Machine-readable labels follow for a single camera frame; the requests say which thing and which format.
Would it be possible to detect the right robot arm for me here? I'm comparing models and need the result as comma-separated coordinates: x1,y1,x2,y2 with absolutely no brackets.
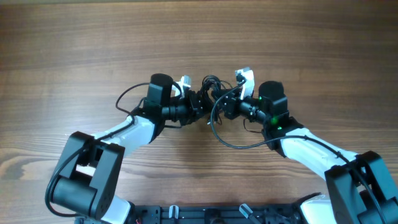
212,81,397,223

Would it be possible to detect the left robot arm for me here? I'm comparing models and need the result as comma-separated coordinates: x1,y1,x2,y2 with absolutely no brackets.
44,73,208,223

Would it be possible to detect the right camera cable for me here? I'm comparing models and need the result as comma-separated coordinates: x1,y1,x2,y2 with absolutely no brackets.
210,79,386,224

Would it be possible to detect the camera cable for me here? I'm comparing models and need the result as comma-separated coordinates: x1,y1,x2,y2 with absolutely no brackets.
44,82,152,218
210,79,386,224

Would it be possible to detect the left camera cable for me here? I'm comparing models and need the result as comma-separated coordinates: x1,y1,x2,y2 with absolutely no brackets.
44,82,152,218

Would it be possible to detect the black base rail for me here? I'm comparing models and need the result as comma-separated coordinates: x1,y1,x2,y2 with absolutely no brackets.
126,203,307,224

